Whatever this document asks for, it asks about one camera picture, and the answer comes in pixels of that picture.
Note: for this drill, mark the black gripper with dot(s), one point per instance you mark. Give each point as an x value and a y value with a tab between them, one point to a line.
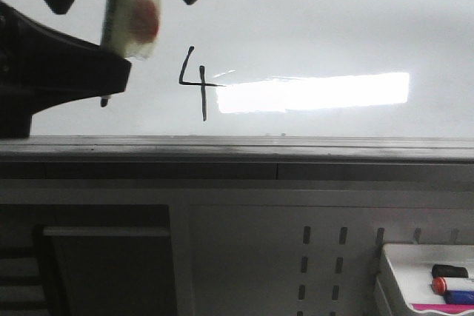
42	68

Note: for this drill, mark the white black whiteboard marker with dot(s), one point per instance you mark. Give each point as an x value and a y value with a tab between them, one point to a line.
130	27

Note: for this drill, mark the white whiteboard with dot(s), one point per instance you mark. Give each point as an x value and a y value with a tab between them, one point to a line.
391	79

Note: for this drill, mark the white pegboard panel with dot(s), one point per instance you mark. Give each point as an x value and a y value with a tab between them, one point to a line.
300	252

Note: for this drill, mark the white plastic tray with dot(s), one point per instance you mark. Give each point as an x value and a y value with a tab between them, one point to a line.
405	275

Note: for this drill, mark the red capped marker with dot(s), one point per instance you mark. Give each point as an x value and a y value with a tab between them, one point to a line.
442	285

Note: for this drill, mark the blue marker in tray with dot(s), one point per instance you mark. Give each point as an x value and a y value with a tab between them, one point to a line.
459	297

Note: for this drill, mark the pink white eraser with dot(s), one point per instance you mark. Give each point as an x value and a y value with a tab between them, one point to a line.
451	309

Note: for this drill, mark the dark cabinet frame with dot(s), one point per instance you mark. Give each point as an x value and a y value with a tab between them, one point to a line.
86	260

